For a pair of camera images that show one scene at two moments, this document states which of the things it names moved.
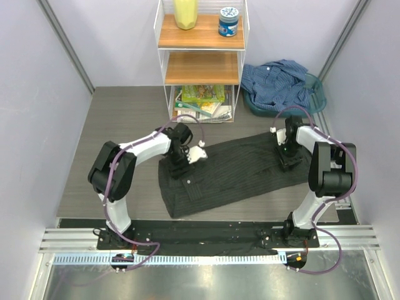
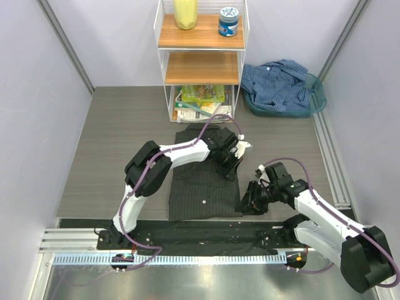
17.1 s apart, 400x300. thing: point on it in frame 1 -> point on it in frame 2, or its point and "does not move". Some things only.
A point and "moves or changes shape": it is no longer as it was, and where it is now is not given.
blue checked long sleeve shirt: (276, 85) does not move
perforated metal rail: (106, 259) does not move
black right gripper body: (289, 154) -> (260, 196)
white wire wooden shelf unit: (200, 56) does not move
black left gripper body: (178, 163) -> (226, 162)
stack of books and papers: (205, 102) does not move
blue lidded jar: (228, 22) does not move
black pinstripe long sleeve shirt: (230, 174) moves or changes shape
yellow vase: (185, 13) does not move
